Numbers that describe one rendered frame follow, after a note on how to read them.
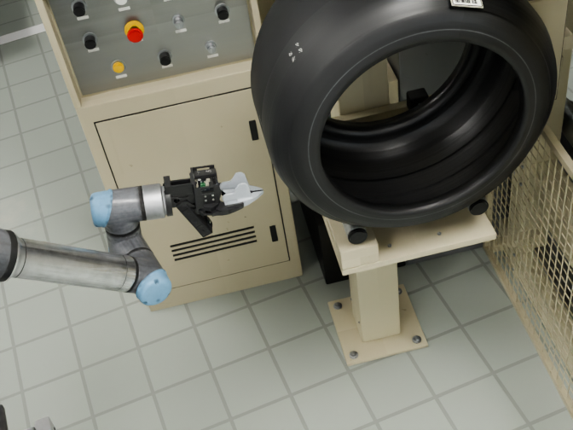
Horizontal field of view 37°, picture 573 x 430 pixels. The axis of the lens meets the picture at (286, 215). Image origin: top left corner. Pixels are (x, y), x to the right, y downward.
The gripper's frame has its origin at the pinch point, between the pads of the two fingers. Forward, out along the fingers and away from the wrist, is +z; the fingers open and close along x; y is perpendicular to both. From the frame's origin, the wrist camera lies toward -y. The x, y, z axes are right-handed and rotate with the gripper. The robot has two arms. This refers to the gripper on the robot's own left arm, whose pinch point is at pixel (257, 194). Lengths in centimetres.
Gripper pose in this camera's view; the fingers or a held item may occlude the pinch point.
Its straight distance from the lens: 187.0
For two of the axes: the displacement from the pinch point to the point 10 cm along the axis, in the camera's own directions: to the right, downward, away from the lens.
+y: 0.0, -7.3, -6.9
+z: 9.8, -1.4, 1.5
